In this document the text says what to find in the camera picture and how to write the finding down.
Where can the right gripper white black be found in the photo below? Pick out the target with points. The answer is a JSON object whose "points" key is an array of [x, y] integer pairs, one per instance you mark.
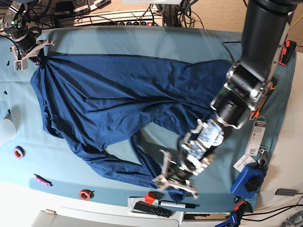
{"points": [[35, 54]]}

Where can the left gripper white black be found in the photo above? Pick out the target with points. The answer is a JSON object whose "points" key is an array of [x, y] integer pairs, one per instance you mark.
{"points": [[168, 178]]}

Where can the dark blue t-shirt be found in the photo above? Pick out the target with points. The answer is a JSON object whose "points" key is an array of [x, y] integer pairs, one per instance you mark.
{"points": [[99, 103]]}

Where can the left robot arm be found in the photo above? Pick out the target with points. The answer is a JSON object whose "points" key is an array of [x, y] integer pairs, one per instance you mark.
{"points": [[247, 83]]}

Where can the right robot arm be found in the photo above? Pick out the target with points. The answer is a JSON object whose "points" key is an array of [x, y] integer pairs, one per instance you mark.
{"points": [[16, 26]]}

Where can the red cube block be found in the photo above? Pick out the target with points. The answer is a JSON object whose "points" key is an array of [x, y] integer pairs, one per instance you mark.
{"points": [[150, 197]]}

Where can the white black marker pen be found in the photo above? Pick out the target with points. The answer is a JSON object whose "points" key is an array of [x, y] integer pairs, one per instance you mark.
{"points": [[179, 205]]}

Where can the black remote control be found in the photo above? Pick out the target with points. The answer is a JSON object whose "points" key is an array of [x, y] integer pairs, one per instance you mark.
{"points": [[151, 209]]}

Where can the white book under remote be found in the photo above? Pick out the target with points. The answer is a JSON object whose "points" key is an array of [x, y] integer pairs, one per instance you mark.
{"points": [[131, 201]]}

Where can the black foot pedal start label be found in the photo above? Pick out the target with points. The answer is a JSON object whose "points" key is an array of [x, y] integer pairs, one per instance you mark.
{"points": [[80, 6]]}

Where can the white paper roll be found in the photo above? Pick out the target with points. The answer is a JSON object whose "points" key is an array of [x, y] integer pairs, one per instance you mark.
{"points": [[7, 130]]}

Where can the light blue table cloth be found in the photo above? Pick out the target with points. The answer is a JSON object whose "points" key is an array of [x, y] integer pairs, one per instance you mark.
{"points": [[52, 159]]}

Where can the blue black clamp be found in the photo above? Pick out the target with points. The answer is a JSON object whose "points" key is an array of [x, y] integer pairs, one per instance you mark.
{"points": [[233, 221]]}

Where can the red tape roll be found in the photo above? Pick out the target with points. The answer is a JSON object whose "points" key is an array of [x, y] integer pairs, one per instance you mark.
{"points": [[86, 194]]}

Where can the orange black lower clamp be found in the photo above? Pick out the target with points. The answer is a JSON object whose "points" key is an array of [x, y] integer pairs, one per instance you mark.
{"points": [[240, 205]]}

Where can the orange black clamp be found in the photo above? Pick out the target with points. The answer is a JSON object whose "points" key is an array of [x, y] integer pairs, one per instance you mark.
{"points": [[240, 205], [287, 52]]}

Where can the blue box black knob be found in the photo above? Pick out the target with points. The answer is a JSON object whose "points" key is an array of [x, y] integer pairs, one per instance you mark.
{"points": [[249, 181]]}

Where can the white paper card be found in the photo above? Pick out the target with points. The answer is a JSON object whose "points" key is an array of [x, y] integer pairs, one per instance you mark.
{"points": [[243, 161]]}

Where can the purple tape roll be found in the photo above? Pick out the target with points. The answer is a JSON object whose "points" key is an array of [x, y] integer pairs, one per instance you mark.
{"points": [[19, 152]]}

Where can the metal carabiner keys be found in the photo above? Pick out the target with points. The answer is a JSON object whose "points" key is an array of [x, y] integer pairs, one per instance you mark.
{"points": [[262, 157]]}

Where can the white packaged item blister card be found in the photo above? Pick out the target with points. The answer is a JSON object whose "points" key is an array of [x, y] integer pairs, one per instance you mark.
{"points": [[256, 136]]}

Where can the pink marker pen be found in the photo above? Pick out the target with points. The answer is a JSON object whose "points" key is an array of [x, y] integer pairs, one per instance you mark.
{"points": [[42, 180]]}

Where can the grey adapter box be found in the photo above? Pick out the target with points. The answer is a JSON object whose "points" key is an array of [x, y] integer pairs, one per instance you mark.
{"points": [[286, 192]]}

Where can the orange black utility knife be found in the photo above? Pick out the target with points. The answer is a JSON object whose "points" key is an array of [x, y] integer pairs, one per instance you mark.
{"points": [[255, 114]]}

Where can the white power strip red switch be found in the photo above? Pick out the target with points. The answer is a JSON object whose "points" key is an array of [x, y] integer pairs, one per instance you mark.
{"points": [[127, 23]]}

